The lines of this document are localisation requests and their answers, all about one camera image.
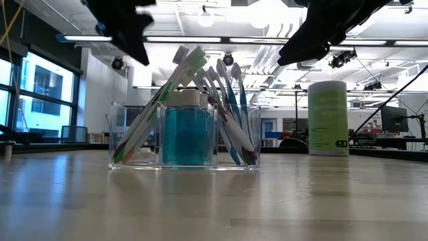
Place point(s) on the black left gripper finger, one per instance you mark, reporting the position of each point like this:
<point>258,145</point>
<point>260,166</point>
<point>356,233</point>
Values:
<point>135,43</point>

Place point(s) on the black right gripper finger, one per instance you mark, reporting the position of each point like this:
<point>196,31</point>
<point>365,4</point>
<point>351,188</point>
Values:
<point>311,33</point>
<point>301,55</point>

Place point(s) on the teal mouthwash bottle white cap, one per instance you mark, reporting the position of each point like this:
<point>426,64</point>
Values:
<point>190,134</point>
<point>204,100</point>

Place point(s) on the black hanging spotlight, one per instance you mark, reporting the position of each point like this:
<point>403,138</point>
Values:
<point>117,63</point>
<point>342,57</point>
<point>228,59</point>

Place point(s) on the linear ceiling light bar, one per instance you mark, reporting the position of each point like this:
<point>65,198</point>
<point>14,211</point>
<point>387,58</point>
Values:
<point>184,39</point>

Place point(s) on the green disinfecting wipes canister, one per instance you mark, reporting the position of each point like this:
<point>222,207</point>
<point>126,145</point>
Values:
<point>329,117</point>

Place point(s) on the large window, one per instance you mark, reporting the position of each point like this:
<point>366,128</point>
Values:
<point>50,83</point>

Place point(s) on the black computer monitor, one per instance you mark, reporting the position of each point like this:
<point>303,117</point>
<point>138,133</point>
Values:
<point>394,118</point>

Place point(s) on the black slanted strut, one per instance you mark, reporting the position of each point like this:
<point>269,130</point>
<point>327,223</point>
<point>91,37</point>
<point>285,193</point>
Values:
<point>16,132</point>

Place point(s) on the small grey post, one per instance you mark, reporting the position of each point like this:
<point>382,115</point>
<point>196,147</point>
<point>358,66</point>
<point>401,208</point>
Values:
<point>8,150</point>

